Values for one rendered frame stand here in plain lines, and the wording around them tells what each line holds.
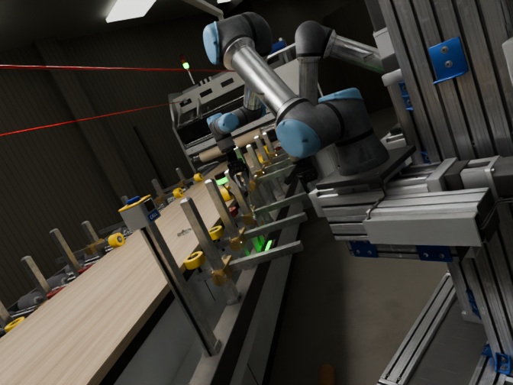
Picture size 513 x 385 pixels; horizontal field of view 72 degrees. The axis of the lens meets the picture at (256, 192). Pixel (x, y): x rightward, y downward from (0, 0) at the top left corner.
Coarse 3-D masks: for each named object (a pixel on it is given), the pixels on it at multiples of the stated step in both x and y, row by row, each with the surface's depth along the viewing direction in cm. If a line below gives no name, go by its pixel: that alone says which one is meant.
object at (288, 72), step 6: (294, 60) 362; (282, 66) 367; (288, 66) 366; (294, 66) 364; (276, 72) 370; (282, 72) 368; (288, 72) 367; (294, 72) 366; (282, 78) 370; (288, 78) 369; (294, 78) 368; (288, 84) 371; (294, 84) 370; (294, 90) 372
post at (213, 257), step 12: (180, 204) 124; (192, 204) 125; (192, 216) 124; (192, 228) 126; (204, 228) 127; (204, 240) 126; (204, 252) 128; (216, 252) 129; (216, 264) 129; (228, 288) 131
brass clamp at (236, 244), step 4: (244, 228) 160; (240, 232) 156; (240, 236) 153; (232, 240) 151; (236, 240) 150; (240, 240) 151; (244, 240) 155; (232, 244) 150; (236, 244) 150; (240, 244) 150; (244, 244) 153; (232, 248) 151; (236, 248) 151
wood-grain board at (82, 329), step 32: (192, 192) 296; (160, 224) 227; (128, 256) 183; (64, 288) 176; (96, 288) 153; (128, 288) 135; (160, 288) 121; (32, 320) 148; (64, 320) 132; (96, 320) 118; (128, 320) 107; (0, 352) 128; (32, 352) 115; (64, 352) 105; (96, 352) 96; (0, 384) 103; (32, 384) 94; (64, 384) 87; (96, 384) 86
